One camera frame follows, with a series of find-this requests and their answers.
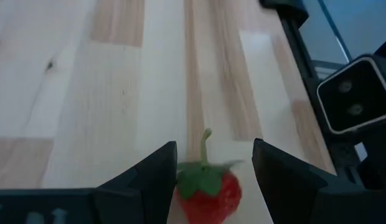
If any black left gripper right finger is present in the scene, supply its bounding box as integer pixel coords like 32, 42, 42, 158
252, 138, 340, 224

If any black table-level camera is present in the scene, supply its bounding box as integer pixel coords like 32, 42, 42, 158
316, 54, 386, 135

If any black aluminium table frame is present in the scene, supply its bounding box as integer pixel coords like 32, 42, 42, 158
260, 0, 386, 224

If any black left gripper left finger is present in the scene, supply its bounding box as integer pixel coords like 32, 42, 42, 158
93, 141, 178, 224

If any red toy strawberry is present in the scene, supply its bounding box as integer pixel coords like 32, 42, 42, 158
176, 128, 243, 224

